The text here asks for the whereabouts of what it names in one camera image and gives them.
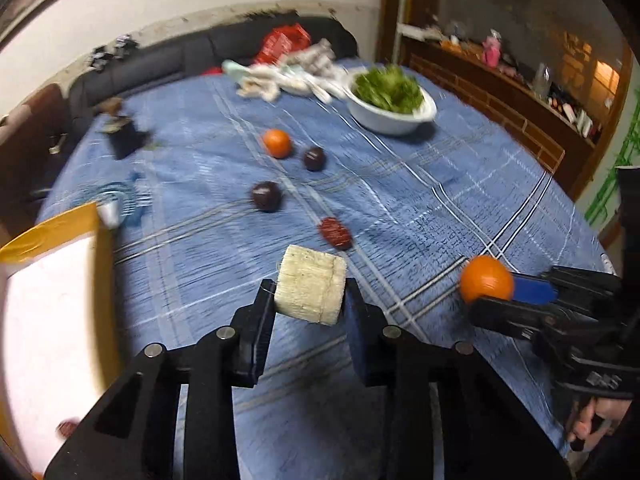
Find clear glass bottle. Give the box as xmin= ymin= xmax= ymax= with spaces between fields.
xmin=532 ymin=62 xmax=552 ymax=98

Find black box with wooden knob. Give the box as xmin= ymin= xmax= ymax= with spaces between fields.
xmin=97 ymin=97 xmax=151 ymax=161

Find white bowl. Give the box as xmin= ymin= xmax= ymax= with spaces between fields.
xmin=345 ymin=69 xmax=437 ymax=136

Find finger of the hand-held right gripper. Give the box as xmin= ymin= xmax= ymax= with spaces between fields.
xmin=510 ymin=272 xmax=560 ymax=306
xmin=469 ymin=296 xmax=556 ymax=347

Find white cotton gloves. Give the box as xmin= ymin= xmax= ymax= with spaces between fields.
xmin=250 ymin=39 xmax=351 ymax=106

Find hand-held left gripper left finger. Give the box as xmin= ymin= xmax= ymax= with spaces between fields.
xmin=45 ymin=280 xmax=277 ymax=480

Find person's right hand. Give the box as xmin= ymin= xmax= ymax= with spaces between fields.
xmin=567 ymin=395 xmax=633 ymax=456

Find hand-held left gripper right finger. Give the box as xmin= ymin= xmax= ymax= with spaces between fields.
xmin=344 ymin=277 xmax=573 ymax=480

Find pink bottle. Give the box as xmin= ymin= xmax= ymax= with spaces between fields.
xmin=482 ymin=30 xmax=502 ymax=68

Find green bamboo wall sticker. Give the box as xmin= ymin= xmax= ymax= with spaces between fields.
xmin=585 ymin=110 xmax=640 ymax=226

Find pale cloth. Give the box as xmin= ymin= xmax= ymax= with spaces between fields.
xmin=221 ymin=59 xmax=281 ymax=101

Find brown armchair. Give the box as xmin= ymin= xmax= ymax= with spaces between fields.
xmin=0 ymin=82 xmax=76 ymax=231

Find black leather sofa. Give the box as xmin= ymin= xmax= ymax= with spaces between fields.
xmin=67 ymin=15 xmax=358 ymax=111

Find blue checked tablecloth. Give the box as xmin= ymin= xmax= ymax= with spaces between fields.
xmin=37 ymin=57 xmax=618 ymax=480

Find yellow cardboard tray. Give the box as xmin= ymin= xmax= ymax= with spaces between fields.
xmin=0 ymin=201 xmax=121 ymax=480

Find wooden cabinet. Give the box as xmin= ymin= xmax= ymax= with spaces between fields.
xmin=395 ymin=20 xmax=631 ymax=201

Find green lettuce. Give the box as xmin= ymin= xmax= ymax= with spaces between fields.
xmin=352 ymin=64 xmax=423 ymax=113

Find red plastic bag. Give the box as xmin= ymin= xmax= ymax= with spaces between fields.
xmin=255 ymin=22 xmax=312 ymax=66

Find red date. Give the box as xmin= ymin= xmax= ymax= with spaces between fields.
xmin=319 ymin=216 xmax=354 ymax=251

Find white flat box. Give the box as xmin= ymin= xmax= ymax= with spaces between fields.
xmin=397 ymin=22 xmax=443 ymax=41

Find wooden door frame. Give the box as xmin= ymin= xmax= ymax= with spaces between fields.
xmin=377 ymin=0 xmax=416 ymax=66

